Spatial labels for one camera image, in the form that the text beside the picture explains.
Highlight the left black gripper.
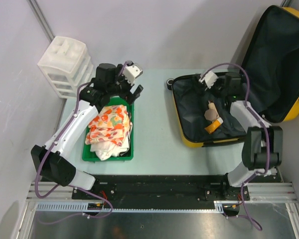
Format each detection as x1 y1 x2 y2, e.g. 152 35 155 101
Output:
107 64 143 105

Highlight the orange floral cloth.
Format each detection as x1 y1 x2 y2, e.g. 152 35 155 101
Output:
85 105 130 146

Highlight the yellow Pikachu hard-shell suitcase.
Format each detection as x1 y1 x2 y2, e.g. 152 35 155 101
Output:
166 5 299 147

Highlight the white garment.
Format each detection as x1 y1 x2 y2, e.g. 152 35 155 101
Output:
85 122 133 161

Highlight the green plastic tray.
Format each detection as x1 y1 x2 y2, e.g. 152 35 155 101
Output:
82 97 134 162

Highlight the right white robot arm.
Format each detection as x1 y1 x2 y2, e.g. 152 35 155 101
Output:
190 71 283 200

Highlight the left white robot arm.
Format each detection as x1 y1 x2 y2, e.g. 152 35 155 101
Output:
31 61 143 199

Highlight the orange pill bottle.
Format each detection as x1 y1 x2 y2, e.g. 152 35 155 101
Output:
205 118 223 134

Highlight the white plastic drawer organizer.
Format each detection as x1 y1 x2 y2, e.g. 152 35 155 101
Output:
37 36 95 99

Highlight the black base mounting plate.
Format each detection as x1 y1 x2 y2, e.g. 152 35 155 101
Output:
71 175 251 210

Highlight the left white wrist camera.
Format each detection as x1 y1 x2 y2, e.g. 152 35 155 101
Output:
123 61 143 85

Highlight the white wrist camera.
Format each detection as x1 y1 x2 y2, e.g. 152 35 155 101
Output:
123 61 143 85
198 71 218 89

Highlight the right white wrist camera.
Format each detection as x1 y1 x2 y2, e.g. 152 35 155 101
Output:
198 71 218 89

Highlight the aluminium frame rail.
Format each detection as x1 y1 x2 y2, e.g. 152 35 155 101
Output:
26 182 298 213

